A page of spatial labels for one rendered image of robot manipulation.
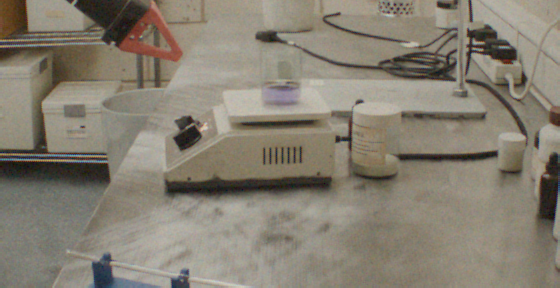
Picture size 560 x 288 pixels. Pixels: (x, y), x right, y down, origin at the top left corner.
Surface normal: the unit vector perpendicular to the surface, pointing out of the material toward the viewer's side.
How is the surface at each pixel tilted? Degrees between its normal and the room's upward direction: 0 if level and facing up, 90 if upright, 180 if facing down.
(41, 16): 92
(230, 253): 0
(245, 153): 90
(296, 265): 0
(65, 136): 90
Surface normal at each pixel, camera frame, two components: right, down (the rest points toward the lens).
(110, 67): -0.03, 0.28
